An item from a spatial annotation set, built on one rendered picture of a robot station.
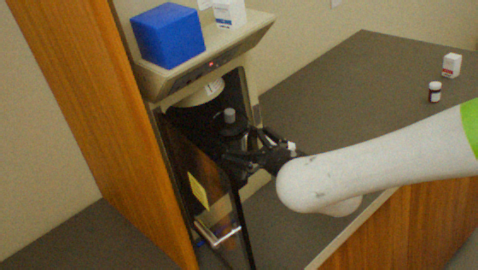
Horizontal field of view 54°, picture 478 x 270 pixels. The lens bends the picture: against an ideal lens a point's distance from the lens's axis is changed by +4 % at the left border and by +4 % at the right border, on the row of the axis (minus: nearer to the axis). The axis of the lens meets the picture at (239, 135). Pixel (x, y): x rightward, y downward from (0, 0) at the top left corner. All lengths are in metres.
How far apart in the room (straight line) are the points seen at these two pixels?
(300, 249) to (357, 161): 0.50
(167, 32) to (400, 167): 0.48
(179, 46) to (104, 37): 0.15
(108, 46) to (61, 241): 0.80
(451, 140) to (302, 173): 0.26
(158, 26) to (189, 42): 0.08
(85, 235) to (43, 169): 0.23
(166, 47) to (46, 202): 0.81
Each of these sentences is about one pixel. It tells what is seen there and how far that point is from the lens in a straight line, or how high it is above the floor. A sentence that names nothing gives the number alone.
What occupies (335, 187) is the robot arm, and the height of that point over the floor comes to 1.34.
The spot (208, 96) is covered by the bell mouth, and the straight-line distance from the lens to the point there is 1.17.
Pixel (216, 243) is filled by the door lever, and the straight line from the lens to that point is 0.95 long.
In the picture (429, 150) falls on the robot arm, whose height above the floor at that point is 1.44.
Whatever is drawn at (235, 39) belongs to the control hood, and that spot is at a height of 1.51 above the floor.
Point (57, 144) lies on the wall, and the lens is 1.49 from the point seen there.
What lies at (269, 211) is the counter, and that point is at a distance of 1.36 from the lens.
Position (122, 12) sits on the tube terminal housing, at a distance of 0.97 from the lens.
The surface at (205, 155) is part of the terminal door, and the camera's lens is 0.87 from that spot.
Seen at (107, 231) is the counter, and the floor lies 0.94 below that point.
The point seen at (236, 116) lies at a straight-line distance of 1.18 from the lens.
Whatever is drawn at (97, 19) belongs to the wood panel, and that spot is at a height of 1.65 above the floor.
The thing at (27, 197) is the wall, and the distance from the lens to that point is 1.53.
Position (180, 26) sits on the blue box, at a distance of 0.91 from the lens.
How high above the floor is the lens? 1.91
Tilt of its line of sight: 35 degrees down
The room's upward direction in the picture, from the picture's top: 12 degrees counter-clockwise
